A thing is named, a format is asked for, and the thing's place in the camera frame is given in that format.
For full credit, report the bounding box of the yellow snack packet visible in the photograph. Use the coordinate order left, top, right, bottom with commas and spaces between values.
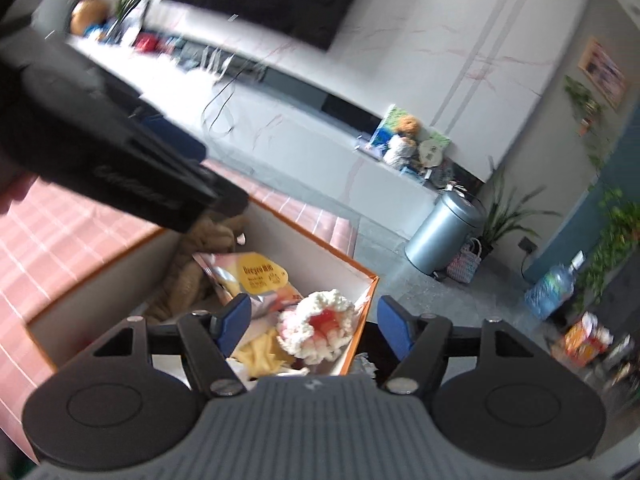
193, 252, 303, 318

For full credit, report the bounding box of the brown plush towel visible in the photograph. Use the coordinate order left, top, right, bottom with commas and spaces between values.
142, 211, 246, 325

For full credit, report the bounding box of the pink white crochet piece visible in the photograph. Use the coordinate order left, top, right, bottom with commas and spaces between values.
277, 289, 358, 366

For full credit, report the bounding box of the person left hand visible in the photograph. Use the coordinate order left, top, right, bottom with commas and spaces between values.
0, 172, 38, 216

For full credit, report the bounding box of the white tv cabinet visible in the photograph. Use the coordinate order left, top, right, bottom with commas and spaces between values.
69, 39, 438, 238

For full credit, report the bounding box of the silver trash bin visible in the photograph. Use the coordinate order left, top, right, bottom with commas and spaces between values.
405, 191, 486, 275

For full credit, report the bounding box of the woven basket bag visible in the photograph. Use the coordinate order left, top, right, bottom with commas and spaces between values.
446, 237, 482, 284

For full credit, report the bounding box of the golden vase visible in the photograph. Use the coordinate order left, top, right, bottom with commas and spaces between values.
70, 0, 111, 36

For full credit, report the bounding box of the orange cardboard box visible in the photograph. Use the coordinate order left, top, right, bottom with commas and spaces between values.
27, 198, 381, 378

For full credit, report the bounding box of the pink checkered tablecloth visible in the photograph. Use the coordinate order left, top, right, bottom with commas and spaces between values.
1, 162, 378, 458

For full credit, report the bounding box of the green potted plant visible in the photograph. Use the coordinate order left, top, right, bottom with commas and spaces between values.
104, 0, 149, 47

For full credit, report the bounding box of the tall leafy floor plant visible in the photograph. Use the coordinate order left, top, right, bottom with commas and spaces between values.
478, 156, 561, 259

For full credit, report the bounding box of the blue water jug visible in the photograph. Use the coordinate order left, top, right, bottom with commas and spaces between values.
524, 252, 586, 321

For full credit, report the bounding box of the teddy bear in pot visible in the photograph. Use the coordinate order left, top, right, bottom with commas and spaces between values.
383, 115, 422, 170

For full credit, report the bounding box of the orange gift box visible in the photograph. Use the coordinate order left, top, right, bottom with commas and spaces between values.
560, 312, 614, 367

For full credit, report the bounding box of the colourful picture card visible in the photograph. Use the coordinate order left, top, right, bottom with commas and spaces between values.
364, 105, 450, 172

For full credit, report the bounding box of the hanging ivy plant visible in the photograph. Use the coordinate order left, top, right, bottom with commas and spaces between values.
563, 76, 639, 308

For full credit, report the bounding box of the black power cable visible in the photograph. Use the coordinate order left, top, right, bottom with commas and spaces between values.
200, 54, 266, 139

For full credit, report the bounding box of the framed wall picture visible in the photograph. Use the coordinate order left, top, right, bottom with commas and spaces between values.
578, 37, 627, 110

